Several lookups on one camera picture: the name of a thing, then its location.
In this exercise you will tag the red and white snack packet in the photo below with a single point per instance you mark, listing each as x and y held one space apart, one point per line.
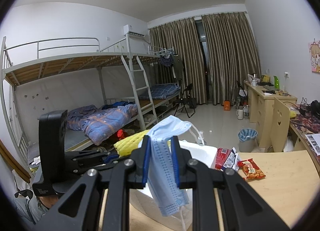
225 158

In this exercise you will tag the grey metal bunk bed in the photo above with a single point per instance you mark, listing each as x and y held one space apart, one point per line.
62 65
155 101

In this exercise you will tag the yellow package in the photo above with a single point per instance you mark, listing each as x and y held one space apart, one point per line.
265 78

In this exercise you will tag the blue face mask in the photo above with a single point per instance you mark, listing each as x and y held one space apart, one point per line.
160 146

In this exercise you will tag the black folding chair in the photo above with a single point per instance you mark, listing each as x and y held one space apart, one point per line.
186 101

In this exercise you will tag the person's left forearm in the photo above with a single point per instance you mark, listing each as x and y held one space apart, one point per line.
30 206

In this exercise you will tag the white thermos flask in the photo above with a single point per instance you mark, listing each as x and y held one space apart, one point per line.
240 114

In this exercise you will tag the printed paper sheet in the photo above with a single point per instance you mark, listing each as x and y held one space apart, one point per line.
313 143

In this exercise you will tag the blue patterned quilt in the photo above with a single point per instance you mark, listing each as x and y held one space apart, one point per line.
105 121

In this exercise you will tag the blue plaid bedding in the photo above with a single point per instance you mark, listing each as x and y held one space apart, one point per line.
162 90

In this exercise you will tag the grey metal bed ladder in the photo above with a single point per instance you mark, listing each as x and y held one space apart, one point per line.
140 96

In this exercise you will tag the white bed stair cabinet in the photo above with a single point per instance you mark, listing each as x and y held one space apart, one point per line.
117 45

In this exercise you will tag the clear pump bottle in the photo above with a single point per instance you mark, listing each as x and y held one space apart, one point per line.
201 139

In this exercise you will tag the pink cartoon wall poster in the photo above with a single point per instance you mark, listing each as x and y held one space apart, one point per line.
315 56

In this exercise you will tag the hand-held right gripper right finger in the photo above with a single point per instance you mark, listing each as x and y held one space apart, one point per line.
175 166

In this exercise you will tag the clear plastic bottle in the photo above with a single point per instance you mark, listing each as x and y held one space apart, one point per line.
245 111

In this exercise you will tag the small orange box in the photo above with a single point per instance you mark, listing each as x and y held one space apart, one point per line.
227 105

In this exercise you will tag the orange snack packet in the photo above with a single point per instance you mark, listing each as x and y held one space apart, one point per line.
251 169

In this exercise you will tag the white foam box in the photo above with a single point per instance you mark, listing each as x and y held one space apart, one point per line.
200 156

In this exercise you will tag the wooden chair with face cutout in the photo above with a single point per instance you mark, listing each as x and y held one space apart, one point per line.
280 121

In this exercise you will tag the yellow soft object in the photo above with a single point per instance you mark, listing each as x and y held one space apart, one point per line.
292 114

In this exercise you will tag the trash bin with blue bag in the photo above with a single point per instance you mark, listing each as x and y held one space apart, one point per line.
247 139

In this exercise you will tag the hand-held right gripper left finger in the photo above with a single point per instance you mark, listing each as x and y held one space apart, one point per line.
145 168

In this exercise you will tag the patterned desk mat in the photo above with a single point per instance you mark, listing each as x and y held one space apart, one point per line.
307 123

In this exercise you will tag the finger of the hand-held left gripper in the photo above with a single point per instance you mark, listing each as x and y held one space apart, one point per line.
92 167
87 156

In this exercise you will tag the light wooden desk with drawers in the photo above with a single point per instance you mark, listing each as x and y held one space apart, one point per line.
265 111

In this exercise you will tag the hanging dark clothes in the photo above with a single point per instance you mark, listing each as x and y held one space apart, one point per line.
175 66

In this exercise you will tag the white air conditioner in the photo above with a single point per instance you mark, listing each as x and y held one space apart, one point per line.
132 30

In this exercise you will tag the brown curtain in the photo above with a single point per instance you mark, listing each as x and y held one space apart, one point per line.
230 58
175 53

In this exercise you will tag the black headphones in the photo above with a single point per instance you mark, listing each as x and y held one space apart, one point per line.
315 108

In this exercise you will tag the green bottle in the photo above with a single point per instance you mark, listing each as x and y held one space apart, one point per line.
277 82

